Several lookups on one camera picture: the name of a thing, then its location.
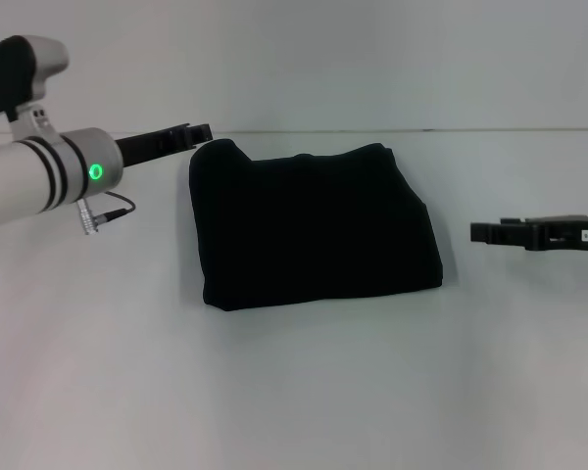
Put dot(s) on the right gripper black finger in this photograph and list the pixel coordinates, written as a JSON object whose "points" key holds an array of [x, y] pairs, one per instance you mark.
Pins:
{"points": [[512, 220], [500, 234]]}

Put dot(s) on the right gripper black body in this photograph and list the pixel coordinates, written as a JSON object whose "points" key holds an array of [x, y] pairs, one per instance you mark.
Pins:
{"points": [[563, 235]]}

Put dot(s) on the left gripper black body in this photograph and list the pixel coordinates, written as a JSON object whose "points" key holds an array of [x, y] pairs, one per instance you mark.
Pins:
{"points": [[152, 147]]}

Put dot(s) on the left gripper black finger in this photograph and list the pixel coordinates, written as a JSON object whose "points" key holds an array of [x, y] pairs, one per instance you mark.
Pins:
{"points": [[201, 134]]}

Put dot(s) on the black shirt with white print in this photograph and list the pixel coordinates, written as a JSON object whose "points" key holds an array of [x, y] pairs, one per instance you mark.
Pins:
{"points": [[313, 230]]}

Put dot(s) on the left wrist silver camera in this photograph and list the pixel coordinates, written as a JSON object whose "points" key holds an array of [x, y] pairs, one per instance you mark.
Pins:
{"points": [[14, 78]]}

